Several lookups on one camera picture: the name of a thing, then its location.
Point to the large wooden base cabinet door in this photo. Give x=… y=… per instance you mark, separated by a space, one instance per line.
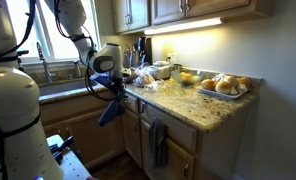
x=88 y=140

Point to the wide wooden drawer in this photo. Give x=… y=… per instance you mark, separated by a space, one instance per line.
x=174 y=128

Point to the metal soap dispenser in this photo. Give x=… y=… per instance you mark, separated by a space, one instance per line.
x=77 y=69

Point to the crumpled blue dish cloth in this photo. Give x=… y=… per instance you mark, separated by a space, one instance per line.
x=92 y=79

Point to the white rectangular tray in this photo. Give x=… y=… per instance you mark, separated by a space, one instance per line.
x=221 y=94

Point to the black knife block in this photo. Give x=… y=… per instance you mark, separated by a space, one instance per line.
x=145 y=50

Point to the glass fruit bowl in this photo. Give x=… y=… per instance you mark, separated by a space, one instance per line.
x=187 y=78

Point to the gray hanging towel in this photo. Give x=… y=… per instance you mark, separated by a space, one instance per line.
x=158 y=143

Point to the golden bread roll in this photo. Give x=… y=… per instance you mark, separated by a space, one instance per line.
x=230 y=80
x=223 y=87
x=245 y=81
x=208 y=84

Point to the black camera on tripod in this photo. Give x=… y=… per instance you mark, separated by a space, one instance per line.
x=22 y=52

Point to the blue towel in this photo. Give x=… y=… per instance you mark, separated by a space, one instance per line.
x=112 y=112

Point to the kitchen sink basin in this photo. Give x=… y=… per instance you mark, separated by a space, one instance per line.
x=63 y=87

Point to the white wall outlet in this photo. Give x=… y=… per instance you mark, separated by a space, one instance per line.
x=171 y=57

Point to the metal cup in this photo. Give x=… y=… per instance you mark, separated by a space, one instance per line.
x=177 y=67

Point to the yellow lemon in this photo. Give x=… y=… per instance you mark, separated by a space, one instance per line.
x=184 y=76

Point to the narrow wooden base cabinet door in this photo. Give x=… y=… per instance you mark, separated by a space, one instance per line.
x=132 y=135

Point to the black tools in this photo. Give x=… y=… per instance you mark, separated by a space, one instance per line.
x=59 y=150

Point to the chrome kitchen faucet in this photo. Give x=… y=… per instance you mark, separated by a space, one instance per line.
x=45 y=65

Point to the wide wooden wall cabinet door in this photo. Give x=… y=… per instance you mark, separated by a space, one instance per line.
x=218 y=6

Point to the white rice cooker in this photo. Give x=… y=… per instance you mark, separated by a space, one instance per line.
x=159 y=69

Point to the kitchen window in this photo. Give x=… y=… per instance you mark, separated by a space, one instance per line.
x=48 y=36

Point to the narrow wooden drawer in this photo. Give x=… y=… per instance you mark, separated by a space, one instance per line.
x=133 y=104

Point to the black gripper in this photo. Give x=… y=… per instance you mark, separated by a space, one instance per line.
x=117 y=83

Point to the clear plastic bag with bread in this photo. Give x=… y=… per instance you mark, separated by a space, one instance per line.
x=143 y=79

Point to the crumpled empty plastic bag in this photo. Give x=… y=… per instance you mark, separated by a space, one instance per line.
x=155 y=86

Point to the white perforated table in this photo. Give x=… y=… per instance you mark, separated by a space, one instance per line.
x=73 y=166

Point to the under cabinet light bar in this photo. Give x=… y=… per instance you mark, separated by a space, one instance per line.
x=183 y=26

